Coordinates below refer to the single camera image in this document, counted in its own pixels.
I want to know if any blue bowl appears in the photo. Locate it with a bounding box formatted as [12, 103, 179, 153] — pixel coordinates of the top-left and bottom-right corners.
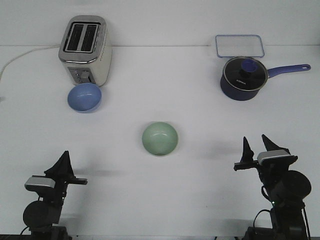
[67, 83, 102, 113]

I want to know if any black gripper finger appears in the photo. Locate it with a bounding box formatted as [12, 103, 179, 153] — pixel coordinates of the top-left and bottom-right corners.
[261, 134, 290, 154]
[66, 151, 75, 178]
[240, 136, 254, 163]
[44, 150, 68, 175]

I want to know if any green bowl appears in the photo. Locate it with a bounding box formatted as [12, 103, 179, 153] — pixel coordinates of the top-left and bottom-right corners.
[141, 121, 179, 157]

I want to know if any glass pot lid blue knob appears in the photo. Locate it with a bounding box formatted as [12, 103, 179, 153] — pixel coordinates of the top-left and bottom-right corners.
[222, 56, 268, 91]

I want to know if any blue saucepan with handle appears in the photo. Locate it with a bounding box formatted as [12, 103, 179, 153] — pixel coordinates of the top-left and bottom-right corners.
[220, 62, 311, 101]

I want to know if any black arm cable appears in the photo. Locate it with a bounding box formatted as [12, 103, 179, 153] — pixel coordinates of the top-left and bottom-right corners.
[252, 186, 312, 240]

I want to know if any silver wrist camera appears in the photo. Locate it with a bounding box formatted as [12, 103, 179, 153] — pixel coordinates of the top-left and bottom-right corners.
[24, 175, 56, 192]
[257, 149, 291, 166]

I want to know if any white toaster power cable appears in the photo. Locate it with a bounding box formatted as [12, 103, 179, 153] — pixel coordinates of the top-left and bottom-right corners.
[0, 45, 62, 82]

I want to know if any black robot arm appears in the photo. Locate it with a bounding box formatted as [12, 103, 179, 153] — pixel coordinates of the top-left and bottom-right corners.
[233, 134, 312, 240]
[22, 150, 88, 240]

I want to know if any silver white two-slot toaster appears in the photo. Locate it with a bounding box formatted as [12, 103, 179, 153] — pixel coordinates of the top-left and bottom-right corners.
[58, 15, 113, 87]

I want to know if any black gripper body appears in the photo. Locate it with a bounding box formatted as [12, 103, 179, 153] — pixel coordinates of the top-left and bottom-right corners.
[36, 173, 88, 204]
[233, 155, 298, 189]

